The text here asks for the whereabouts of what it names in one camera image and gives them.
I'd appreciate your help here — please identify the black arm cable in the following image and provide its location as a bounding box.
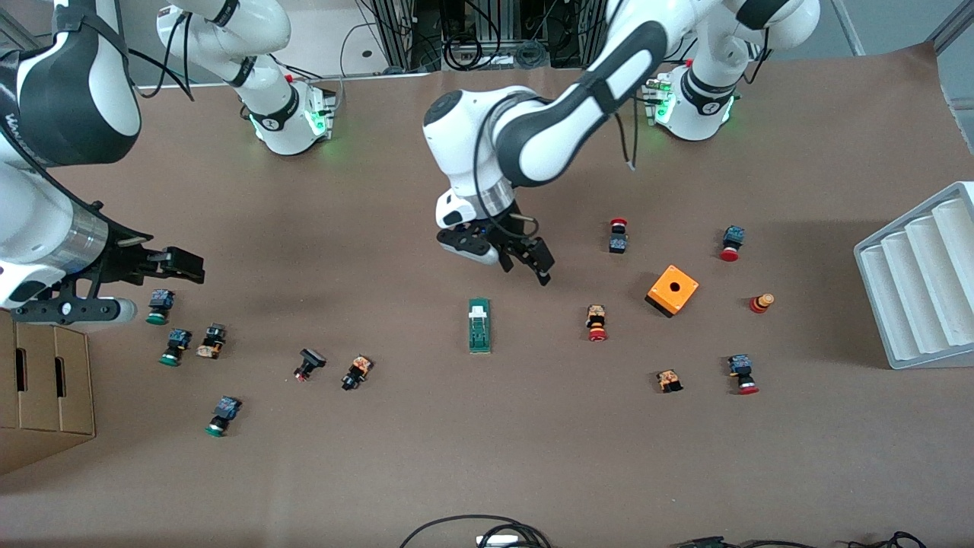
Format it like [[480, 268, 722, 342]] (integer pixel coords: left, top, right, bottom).
[[122, 14, 196, 101], [615, 88, 640, 170]]

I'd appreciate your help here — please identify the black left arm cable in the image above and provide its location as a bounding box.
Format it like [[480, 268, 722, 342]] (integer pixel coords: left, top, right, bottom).
[[615, 88, 640, 170]]

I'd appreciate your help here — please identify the cardboard box with slots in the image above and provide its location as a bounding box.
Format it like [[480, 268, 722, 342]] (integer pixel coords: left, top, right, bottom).
[[0, 320, 97, 476]]

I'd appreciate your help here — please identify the orange button enclosure box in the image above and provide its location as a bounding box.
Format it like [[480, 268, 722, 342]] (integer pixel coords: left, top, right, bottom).
[[645, 264, 700, 319]]

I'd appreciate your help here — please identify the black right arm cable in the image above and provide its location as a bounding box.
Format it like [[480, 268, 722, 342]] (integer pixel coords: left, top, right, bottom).
[[122, 14, 196, 101]]

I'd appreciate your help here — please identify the green push button switch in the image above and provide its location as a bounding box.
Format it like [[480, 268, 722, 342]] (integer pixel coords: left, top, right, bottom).
[[159, 329, 193, 367], [205, 396, 243, 438], [146, 289, 176, 326]]

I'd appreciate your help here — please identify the black looped cable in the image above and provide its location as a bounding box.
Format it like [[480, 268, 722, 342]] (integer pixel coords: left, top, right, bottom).
[[399, 515, 552, 548]]

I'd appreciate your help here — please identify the black cable with connector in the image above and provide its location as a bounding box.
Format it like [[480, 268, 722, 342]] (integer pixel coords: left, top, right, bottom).
[[670, 531, 929, 548]]

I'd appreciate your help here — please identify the coiled black cable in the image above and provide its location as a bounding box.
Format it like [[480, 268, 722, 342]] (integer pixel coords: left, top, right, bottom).
[[444, 34, 488, 72]]

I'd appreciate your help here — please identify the aluminium frame rack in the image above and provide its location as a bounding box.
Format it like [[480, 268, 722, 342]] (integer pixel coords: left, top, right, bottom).
[[369, 0, 617, 73]]

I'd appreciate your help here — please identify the black square push button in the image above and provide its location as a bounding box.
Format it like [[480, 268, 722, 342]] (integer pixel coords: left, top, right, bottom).
[[294, 348, 327, 382]]

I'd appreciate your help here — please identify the green load switch white handle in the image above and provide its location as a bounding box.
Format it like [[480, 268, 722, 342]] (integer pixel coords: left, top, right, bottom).
[[467, 298, 492, 355]]

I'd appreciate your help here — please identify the black orange selector switch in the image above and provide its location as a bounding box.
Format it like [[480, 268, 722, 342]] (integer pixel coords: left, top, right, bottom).
[[341, 355, 374, 392]]

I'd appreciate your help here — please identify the white ridged tray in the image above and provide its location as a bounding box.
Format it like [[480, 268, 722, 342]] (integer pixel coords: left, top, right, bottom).
[[854, 181, 974, 371]]

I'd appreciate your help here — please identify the black orange switch block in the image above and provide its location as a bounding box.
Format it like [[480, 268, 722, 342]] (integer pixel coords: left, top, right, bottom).
[[196, 323, 228, 360]]

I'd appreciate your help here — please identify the white mounting plate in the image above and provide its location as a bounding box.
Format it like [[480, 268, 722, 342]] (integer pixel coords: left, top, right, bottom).
[[282, 0, 434, 79]]

